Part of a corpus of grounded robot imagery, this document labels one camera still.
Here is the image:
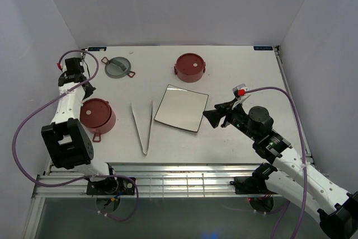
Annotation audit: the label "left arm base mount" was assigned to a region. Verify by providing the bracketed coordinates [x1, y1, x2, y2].
[86, 177, 135, 196]

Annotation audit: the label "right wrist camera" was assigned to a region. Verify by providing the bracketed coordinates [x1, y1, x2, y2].
[232, 83, 250, 110]

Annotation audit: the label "white square plate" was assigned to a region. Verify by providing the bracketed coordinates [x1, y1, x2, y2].
[154, 85, 209, 133]

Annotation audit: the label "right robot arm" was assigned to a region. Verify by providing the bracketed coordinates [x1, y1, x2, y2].
[203, 102, 357, 238]

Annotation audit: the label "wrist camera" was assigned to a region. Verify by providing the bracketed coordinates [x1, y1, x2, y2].
[232, 83, 250, 110]
[57, 61, 67, 73]

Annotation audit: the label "aluminium frame rail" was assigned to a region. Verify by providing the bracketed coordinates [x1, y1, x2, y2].
[31, 163, 336, 199]

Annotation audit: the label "dark red lid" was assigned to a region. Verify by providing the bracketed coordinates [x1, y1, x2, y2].
[175, 53, 205, 75]
[79, 98, 111, 128]

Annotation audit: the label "metal tongs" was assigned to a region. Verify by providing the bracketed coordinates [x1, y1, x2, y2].
[130, 100, 154, 156]

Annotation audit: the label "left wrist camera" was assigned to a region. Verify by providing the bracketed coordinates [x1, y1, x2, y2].
[57, 61, 67, 73]

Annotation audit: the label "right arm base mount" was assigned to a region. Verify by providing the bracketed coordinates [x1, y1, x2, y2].
[229, 162, 278, 194]

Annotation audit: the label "grey lunch box lid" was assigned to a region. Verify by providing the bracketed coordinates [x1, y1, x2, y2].
[101, 57, 136, 79]

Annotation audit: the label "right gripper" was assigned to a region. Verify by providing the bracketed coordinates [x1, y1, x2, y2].
[202, 98, 258, 141]

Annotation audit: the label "pink bowl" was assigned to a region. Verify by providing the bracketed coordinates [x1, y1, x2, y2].
[85, 107, 116, 143]
[174, 62, 206, 83]

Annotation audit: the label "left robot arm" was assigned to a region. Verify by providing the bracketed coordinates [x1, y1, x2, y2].
[41, 57, 119, 194]

